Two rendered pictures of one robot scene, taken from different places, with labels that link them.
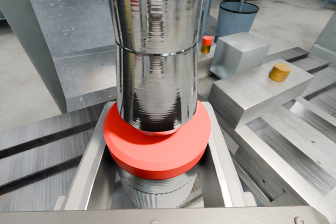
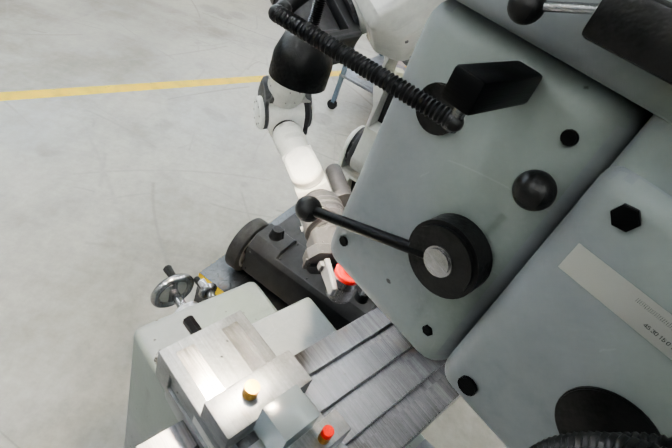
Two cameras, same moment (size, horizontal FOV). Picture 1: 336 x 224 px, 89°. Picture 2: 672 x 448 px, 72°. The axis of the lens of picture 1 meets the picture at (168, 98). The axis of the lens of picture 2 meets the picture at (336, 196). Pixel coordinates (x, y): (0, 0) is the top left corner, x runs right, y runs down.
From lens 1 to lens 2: 0.77 m
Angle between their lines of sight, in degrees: 97
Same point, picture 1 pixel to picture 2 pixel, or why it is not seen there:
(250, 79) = (277, 386)
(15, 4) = not seen: outside the picture
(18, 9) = not seen: outside the picture
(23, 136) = (443, 386)
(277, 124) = (245, 371)
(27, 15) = not seen: outside the picture
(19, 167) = (421, 362)
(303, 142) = (230, 355)
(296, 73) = (224, 404)
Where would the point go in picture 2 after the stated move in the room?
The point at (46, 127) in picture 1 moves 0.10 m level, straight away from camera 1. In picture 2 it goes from (434, 397) to (483, 429)
